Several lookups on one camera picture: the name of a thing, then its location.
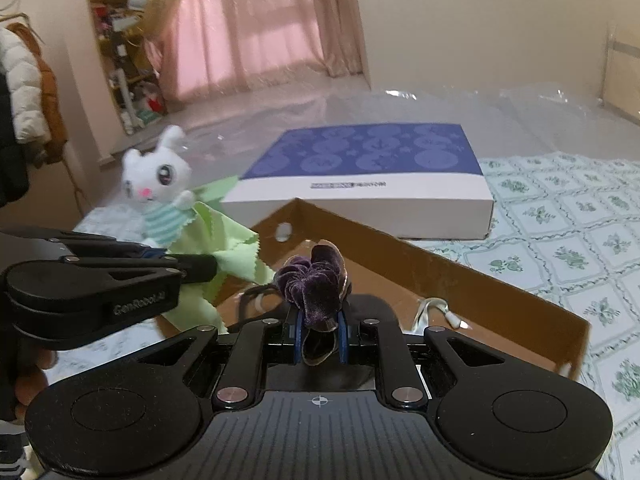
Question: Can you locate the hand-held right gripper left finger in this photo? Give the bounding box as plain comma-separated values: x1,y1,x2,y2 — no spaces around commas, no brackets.
132,309,307,411

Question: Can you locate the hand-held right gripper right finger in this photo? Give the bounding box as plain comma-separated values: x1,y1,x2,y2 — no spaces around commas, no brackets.
336,310,507,411

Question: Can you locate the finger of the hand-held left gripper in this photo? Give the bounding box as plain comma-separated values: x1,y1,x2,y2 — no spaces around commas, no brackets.
0,225,168,262
60,252,221,287

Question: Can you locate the light green cloth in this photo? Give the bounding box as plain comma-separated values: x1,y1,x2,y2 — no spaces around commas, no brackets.
160,177,261,336

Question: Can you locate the purple velvet scrunchie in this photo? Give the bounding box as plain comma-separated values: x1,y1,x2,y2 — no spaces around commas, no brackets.
275,240,353,366

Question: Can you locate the brown cardboard box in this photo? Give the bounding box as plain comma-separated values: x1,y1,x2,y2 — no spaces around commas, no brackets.
157,197,591,383

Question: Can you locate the person's left hand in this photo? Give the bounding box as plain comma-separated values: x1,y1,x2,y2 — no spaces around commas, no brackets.
14,349,57,411

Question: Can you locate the white plush bunny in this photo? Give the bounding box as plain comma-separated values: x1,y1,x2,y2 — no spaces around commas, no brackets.
121,125,197,248

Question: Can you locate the blue face mask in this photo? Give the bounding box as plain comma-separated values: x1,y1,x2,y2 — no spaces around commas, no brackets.
414,297,473,332

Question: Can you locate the brown jacket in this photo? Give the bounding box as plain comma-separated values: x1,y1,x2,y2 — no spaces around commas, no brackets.
7,22,68,166

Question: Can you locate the white puffer jacket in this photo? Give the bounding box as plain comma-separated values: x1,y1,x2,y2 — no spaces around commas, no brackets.
0,27,41,143

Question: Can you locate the blue and white flat box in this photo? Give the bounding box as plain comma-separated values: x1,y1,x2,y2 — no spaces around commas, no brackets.
220,122,495,241

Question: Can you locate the wooden bookshelf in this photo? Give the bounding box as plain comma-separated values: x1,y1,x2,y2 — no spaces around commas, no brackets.
82,0,166,136

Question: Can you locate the beige standing fan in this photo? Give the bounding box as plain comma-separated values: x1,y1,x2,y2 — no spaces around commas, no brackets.
112,0,188,111

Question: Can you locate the green floral bedsheet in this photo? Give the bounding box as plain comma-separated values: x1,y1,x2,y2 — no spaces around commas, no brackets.
47,152,640,480

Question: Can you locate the pink curtain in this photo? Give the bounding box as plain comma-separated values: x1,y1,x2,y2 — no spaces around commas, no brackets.
127,0,373,103

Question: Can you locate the black hair tie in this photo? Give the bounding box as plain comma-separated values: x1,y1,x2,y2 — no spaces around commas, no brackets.
237,282,286,323

